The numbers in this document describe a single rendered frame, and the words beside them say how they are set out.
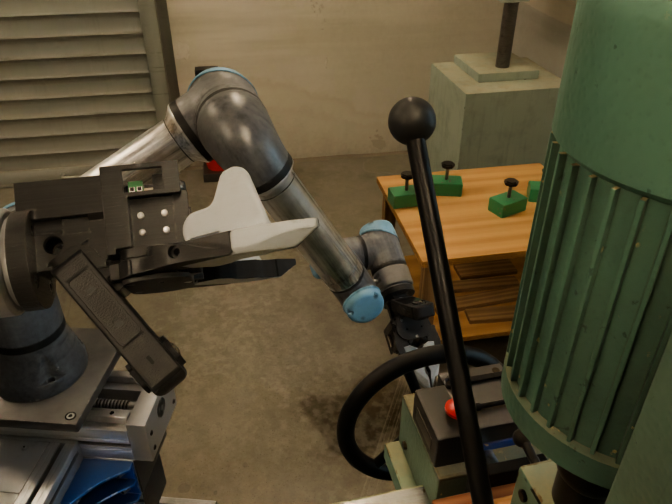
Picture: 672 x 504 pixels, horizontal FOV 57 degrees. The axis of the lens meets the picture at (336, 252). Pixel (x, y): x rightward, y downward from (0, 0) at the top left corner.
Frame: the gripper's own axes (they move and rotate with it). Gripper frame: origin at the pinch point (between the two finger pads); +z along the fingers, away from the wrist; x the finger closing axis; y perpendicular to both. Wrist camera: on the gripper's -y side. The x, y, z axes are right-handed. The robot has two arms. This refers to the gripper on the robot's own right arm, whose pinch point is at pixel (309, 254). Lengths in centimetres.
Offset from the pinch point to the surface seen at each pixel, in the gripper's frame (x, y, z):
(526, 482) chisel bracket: 11.6, -22.0, 18.8
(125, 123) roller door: 282, 130, -45
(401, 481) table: 36.9, -25.1, 13.0
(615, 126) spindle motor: -18.5, 1.5, 13.8
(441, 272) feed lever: -5.2, -3.3, 8.1
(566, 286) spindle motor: -10.6, -5.7, 13.8
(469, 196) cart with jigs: 154, 39, 82
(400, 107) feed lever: -5.7, 8.7, 7.1
